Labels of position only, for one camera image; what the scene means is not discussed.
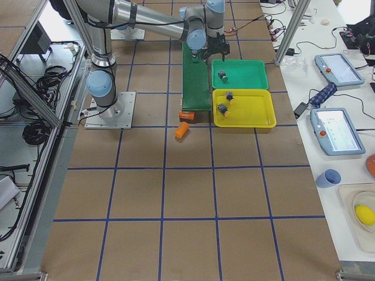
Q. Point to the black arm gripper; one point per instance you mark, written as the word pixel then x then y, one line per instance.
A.
pixel 214 44

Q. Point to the yellow push button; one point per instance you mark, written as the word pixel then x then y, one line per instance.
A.
pixel 224 110
pixel 229 96

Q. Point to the yellow push button front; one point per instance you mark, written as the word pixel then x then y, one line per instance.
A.
pixel 224 110

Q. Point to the orange cylinder with label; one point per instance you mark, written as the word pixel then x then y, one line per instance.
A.
pixel 187 115

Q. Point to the plain orange cylinder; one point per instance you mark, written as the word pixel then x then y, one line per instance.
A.
pixel 181 130

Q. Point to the green plastic tray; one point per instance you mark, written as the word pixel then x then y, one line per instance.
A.
pixel 242 74

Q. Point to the green conveyor belt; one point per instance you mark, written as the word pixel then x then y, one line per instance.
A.
pixel 195 83

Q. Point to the yellow plastic tray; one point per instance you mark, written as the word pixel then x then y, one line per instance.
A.
pixel 253 108

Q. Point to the black power adapter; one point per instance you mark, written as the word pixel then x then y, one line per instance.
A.
pixel 300 109

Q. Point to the teach pendant far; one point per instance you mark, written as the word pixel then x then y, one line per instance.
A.
pixel 336 68

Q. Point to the teach pendant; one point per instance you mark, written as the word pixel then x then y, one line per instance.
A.
pixel 336 68
pixel 335 132

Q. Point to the blue plaid umbrella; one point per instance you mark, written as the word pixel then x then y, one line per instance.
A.
pixel 317 100

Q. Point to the teach pendant near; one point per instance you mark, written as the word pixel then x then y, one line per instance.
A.
pixel 335 132

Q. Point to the blue cup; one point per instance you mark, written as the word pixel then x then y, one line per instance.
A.
pixel 328 178

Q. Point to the beige tray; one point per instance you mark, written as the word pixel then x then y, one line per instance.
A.
pixel 352 195

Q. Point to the yellow lemon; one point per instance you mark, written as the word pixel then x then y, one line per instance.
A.
pixel 364 214

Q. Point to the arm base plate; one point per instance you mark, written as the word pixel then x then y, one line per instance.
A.
pixel 118 116
pixel 128 34

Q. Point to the aluminium frame post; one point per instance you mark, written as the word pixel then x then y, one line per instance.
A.
pixel 295 19

